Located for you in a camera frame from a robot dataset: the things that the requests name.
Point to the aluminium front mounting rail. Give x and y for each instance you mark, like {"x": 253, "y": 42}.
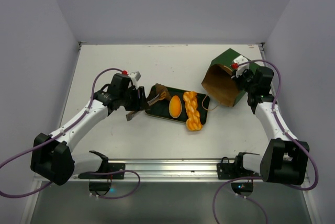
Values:
{"x": 174, "y": 170}

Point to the brown fake chocolate bread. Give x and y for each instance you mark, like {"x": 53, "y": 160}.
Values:
{"x": 161, "y": 91}

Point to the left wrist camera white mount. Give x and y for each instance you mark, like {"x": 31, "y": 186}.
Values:
{"x": 134, "y": 76}

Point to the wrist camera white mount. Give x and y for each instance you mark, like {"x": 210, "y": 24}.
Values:
{"x": 239, "y": 65}
{"x": 134, "y": 76}

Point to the green paper bag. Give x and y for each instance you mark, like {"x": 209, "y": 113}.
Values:
{"x": 218, "y": 82}

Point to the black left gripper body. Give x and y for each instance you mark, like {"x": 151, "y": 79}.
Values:
{"x": 130, "y": 99}

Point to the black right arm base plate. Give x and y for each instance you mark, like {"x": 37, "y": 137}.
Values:
{"x": 228, "y": 169}

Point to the metal serving tongs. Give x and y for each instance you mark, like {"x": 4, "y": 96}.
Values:
{"x": 132, "y": 114}

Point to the dark green tray gold rim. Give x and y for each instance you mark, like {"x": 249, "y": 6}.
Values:
{"x": 161, "y": 108}

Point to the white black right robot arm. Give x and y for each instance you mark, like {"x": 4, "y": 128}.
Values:
{"x": 283, "y": 161}

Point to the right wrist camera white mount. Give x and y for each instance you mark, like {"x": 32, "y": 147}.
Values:
{"x": 239, "y": 65}

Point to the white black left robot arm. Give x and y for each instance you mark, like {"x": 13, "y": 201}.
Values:
{"x": 52, "y": 156}

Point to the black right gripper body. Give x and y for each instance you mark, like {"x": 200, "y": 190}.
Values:
{"x": 241, "y": 80}

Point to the orange braided fake bread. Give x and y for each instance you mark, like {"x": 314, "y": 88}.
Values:
{"x": 193, "y": 122}

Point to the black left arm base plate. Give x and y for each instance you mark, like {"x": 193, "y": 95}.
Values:
{"x": 95, "y": 165}

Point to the orange oval fake bread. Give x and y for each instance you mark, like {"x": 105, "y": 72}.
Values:
{"x": 175, "y": 107}

